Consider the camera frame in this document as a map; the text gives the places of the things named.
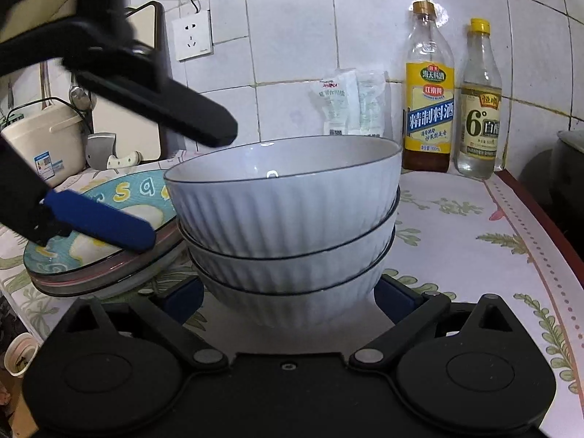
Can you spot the clear white vinegar bottle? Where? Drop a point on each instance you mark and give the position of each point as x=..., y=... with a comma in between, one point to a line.
x=480, y=123

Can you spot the white wall socket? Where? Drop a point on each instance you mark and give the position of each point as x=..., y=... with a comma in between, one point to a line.
x=192, y=34

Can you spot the blue letter egg print plate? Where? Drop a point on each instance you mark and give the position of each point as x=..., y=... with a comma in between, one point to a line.
x=137, y=191

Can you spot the white ribbed bowl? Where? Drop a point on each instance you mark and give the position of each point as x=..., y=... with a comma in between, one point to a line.
x=296, y=305
x=283, y=210
x=319, y=269

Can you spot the paper cup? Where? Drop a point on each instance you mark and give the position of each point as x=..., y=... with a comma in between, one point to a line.
x=20, y=356

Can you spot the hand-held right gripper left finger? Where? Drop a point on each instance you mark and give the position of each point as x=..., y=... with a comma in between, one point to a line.
x=182, y=296

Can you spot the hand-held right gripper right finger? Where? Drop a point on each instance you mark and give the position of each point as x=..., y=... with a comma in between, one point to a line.
x=392, y=292

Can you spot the hanging metal ladles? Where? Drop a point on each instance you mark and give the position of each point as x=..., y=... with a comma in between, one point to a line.
x=80, y=98

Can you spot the white salt bag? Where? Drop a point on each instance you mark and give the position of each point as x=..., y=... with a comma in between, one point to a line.
x=337, y=105
x=372, y=105

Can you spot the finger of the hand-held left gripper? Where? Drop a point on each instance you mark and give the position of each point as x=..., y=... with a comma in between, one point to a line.
x=182, y=109
x=100, y=221

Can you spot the yellow label cooking wine bottle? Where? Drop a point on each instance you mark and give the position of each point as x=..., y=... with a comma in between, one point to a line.
x=429, y=100

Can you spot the cream rice cooker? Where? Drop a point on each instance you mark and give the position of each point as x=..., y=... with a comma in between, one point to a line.
x=45, y=141

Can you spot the cream cutting board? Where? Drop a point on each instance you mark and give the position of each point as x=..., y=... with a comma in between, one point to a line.
x=150, y=132

